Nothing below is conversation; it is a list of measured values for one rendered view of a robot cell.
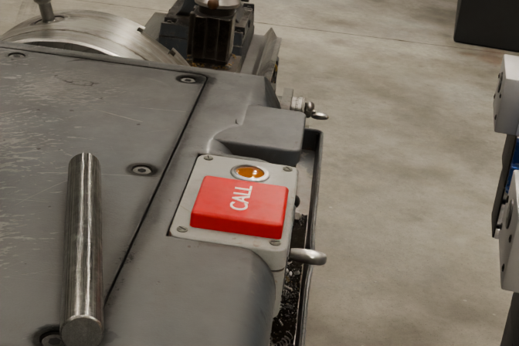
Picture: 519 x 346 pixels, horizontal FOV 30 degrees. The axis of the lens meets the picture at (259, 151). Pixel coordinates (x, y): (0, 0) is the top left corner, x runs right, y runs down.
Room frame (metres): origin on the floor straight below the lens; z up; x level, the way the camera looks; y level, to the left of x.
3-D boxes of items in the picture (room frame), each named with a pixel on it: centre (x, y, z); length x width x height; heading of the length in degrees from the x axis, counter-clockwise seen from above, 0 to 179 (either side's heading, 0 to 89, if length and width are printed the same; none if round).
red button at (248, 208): (0.58, 0.01, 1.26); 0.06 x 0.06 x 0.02; 87
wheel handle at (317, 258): (1.55, -0.11, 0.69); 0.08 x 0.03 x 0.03; 87
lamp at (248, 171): (0.65, 0.00, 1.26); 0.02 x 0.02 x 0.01
